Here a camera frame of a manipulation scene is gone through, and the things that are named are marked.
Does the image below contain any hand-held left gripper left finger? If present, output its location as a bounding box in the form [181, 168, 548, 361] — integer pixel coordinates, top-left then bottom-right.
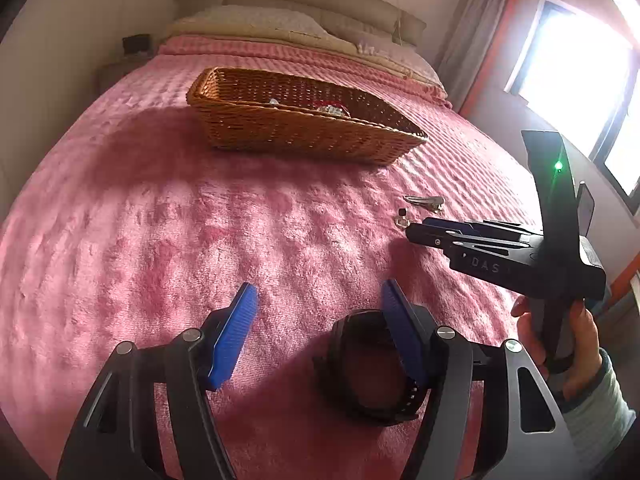
[57, 282, 260, 480]

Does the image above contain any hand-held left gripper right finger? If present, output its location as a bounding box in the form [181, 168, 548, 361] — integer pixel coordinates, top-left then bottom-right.
[381, 279, 586, 480]

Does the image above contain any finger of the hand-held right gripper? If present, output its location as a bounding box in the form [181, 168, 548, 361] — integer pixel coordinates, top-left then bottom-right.
[405, 223, 532, 261]
[422, 217, 544, 242]

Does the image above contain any small silver hair clip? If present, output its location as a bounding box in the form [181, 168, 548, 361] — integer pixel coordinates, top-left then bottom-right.
[403, 194, 446, 211]

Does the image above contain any black wristwatch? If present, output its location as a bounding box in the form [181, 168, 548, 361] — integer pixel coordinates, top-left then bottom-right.
[312, 308, 432, 429]

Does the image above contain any brown wicker basket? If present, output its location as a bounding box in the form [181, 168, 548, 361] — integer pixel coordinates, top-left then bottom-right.
[187, 66, 430, 167]

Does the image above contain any person's right forearm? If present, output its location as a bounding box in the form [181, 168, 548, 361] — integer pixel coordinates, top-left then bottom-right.
[554, 349, 640, 480]

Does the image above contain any person's right hand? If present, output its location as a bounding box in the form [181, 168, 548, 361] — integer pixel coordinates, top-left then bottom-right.
[512, 295, 604, 402]

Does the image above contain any pink plush blanket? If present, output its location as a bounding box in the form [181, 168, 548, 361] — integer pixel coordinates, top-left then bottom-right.
[0, 35, 601, 480]

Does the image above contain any window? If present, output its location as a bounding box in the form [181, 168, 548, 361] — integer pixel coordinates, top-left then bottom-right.
[505, 0, 640, 197]

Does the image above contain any pink pillow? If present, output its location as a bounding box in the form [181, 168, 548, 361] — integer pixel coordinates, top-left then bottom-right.
[320, 12, 437, 82]

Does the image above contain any grey and orange curtain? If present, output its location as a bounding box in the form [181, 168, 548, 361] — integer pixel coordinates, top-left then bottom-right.
[434, 0, 523, 108]

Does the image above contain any beige folded quilt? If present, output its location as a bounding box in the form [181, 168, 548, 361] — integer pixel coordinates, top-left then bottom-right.
[159, 19, 447, 97]

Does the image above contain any beige nightstand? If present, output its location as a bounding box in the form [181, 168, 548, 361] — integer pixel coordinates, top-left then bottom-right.
[97, 52, 162, 94]

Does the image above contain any white patterned pillow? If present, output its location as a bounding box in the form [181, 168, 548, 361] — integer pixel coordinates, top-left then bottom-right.
[191, 5, 332, 42]

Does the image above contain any small dark desk clock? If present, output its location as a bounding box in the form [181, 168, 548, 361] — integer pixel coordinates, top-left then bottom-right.
[122, 34, 152, 55]

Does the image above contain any white wardrobe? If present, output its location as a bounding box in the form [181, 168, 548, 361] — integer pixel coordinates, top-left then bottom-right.
[0, 0, 197, 126]

